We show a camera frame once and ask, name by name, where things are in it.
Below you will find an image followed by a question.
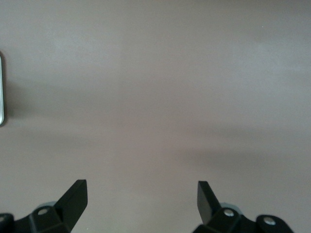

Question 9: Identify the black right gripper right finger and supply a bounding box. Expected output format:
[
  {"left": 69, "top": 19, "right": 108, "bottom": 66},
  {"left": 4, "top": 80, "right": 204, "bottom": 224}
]
[{"left": 193, "top": 181, "right": 294, "bottom": 233}]

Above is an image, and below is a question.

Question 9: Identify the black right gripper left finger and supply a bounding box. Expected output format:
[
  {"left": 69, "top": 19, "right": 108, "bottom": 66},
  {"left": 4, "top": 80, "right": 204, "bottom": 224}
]
[{"left": 0, "top": 179, "right": 87, "bottom": 233}]

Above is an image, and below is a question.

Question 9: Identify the beige rabbit print tray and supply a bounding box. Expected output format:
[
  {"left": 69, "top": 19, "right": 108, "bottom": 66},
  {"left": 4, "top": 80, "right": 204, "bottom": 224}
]
[{"left": 0, "top": 50, "right": 5, "bottom": 127}]

